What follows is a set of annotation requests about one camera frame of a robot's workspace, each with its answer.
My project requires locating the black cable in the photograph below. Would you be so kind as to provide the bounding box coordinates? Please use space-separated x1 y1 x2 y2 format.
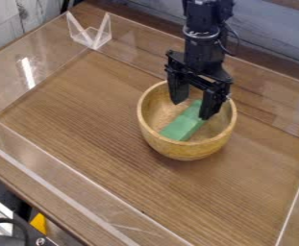
0 217 32 246

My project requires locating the clear acrylic tray wall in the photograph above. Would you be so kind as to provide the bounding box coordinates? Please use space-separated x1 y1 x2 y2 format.
0 122 192 246

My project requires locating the clear acrylic corner bracket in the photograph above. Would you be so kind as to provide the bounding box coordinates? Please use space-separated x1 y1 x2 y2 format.
65 12 112 50

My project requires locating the brown wooden bowl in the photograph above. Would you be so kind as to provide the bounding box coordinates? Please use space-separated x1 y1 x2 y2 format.
136 81 238 160

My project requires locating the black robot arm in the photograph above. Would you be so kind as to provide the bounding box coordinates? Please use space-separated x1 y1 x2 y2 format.
164 0 238 120

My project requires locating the green rectangular block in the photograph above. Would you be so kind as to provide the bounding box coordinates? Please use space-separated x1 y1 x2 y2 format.
159 100 206 141

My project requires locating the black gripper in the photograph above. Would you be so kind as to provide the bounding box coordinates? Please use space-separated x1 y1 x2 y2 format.
164 30 232 120

